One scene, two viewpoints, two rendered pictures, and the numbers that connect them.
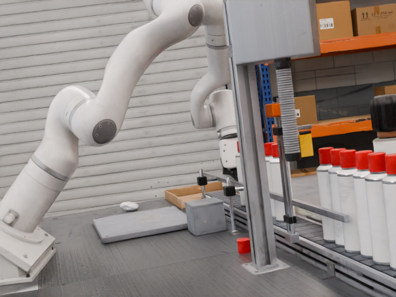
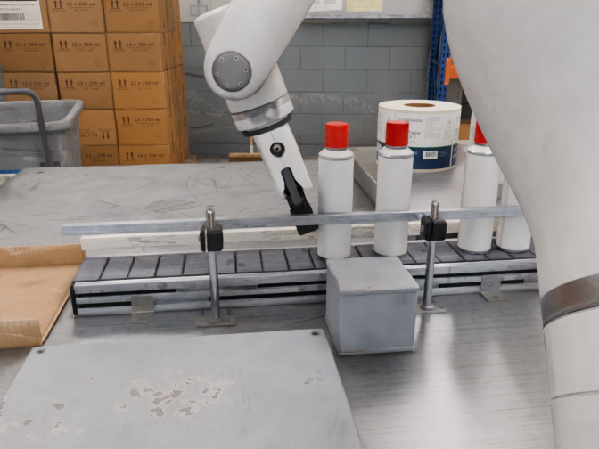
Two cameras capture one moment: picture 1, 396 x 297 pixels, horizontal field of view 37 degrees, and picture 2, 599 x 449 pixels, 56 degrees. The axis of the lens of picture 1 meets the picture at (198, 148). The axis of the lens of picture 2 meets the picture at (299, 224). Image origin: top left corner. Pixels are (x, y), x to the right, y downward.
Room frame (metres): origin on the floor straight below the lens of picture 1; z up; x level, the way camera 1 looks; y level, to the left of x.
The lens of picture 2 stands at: (1.77, 0.67, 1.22)
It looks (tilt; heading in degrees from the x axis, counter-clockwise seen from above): 20 degrees down; 277
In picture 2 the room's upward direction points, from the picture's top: straight up
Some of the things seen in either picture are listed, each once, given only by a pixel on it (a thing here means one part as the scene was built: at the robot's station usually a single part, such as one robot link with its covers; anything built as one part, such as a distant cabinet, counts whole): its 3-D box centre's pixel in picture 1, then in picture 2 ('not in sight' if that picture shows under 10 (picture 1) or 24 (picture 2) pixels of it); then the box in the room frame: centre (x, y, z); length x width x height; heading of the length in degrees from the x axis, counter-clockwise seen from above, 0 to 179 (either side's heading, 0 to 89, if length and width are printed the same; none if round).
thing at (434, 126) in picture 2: not in sight; (417, 134); (1.66, -0.78, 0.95); 0.20 x 0.20 x 0.14
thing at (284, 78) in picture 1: (287, 109); not in sight; (1.21, -0.19, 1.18); 0.04 x 0.04 x 0.21
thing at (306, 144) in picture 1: (306, 143); not in sight; (1.34, -0.25, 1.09); 0.03 x 0.01 x 0.06; 104
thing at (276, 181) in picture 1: (281, 182); (520, 185); (1.54, -0.21, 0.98); 0.05 x 0.05 x 0.20
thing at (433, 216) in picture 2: (238, 204); (424, 250); (1.69, -0.10, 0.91); 0.07 x 0.03 x 0.16; 104
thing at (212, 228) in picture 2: (209, 192); (212, 261); (1.98, -0.02, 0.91); 0.07 x 0.03 x 0.16; 104
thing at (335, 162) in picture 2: (245, 172); (335, 191); (1.82, -0.14, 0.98); 0.05 x 0.05 x 0.20
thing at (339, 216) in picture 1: (253, 188); (444, 213); (1.66, -0.14, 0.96); 1.07 x 0.01 x 0.01; 14
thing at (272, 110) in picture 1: (296, 167); not in sight; (1.32, -0.22, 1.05); 0.10 x 0.04 x 0.33; 104
